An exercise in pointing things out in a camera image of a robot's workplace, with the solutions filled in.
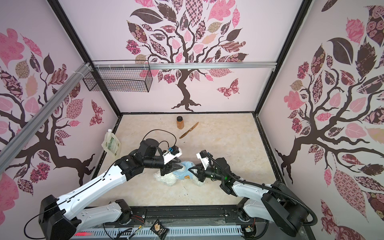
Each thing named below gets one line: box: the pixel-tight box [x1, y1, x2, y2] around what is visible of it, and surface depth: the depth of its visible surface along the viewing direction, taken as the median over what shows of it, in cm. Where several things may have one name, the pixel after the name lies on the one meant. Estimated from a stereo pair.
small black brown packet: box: [150, 219, 170, 240], surface depth 71 cm
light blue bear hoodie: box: [173, 161, 194, 180], surface depth 76 cm
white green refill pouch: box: [101, 129, 122, 157], surface depth 92 cm
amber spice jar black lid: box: [176, 116, 185, 130], surface depth 108 cm
